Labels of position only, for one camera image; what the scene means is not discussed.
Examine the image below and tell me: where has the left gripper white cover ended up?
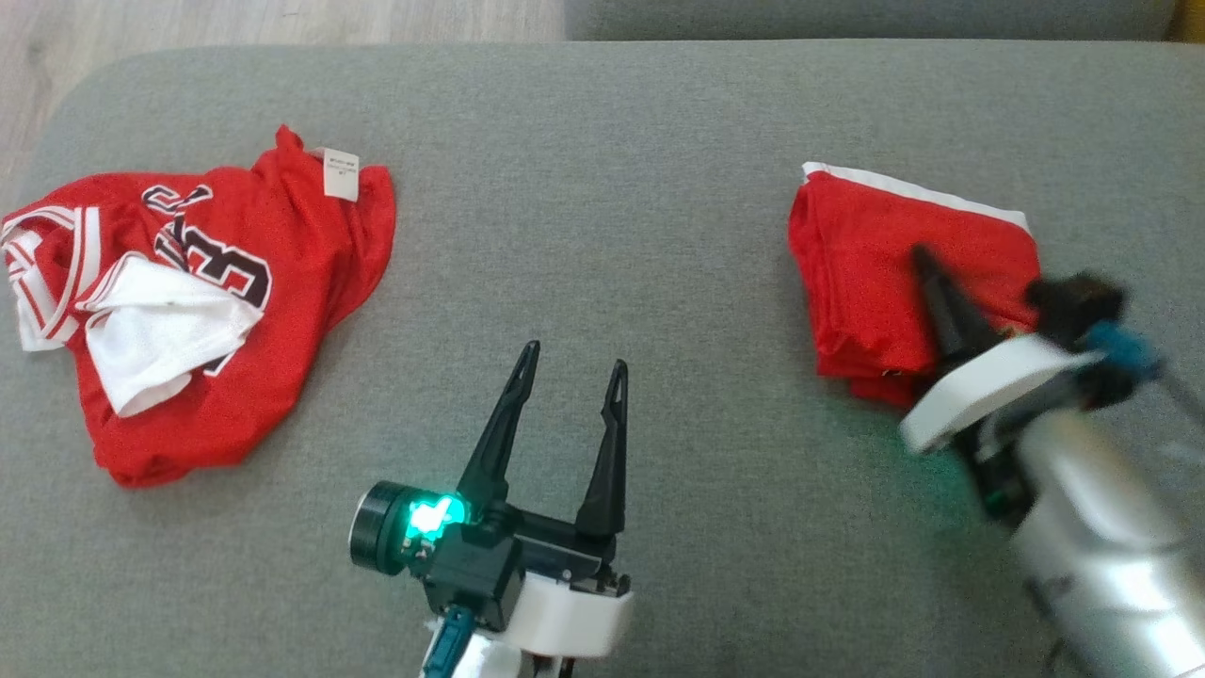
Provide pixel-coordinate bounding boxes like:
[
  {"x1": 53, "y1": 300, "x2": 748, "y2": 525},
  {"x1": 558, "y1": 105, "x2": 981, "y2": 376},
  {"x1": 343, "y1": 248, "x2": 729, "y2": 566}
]
[{"x1": 350, "y1": 341, "x2": 635, "y2": 660}]

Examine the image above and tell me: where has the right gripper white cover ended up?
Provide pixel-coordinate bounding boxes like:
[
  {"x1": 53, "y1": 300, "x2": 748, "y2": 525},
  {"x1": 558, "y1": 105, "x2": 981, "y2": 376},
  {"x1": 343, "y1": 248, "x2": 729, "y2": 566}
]
[{"x1": 899, "y1": 243, "x2": 1104, "y2": 526}]

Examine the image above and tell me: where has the red shorts white trim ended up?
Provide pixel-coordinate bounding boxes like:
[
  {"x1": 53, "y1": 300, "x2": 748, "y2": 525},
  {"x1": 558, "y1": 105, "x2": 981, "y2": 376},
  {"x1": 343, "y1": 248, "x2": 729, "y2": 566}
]
[{"x1": 788, "y1": 161, "x2": 1044, "y2": 411}]

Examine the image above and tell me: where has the red basketball jersey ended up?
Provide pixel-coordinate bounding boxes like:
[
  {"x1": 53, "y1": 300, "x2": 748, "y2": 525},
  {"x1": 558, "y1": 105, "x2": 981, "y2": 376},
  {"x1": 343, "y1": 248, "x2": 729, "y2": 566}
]
[{"x1": 0, "y1": 125, "x2": 397, "y2": 490}]

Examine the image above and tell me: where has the large grey sofa ottoman cushion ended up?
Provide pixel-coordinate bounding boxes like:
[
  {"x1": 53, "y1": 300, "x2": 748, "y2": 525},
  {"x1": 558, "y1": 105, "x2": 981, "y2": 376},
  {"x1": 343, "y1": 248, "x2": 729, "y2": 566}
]
[{"x1": 0, "y1": 38, "x2": 1205, "y2": 678}]

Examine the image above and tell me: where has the grey sofa seat cushion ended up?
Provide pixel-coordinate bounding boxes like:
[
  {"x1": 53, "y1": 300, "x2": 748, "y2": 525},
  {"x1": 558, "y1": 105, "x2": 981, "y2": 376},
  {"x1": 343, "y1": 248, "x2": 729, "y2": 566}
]
[{"x1": 563, "y1": 0, "x2": 1180, "y2": 42}]

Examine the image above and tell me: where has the long yellow sofa back cushion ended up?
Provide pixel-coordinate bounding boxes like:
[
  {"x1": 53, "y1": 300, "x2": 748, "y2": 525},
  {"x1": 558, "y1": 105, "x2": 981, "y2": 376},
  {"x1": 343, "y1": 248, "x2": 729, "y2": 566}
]
[{"x1": 1165, "y1": 0, "x2": 1205, "y2": 44}]

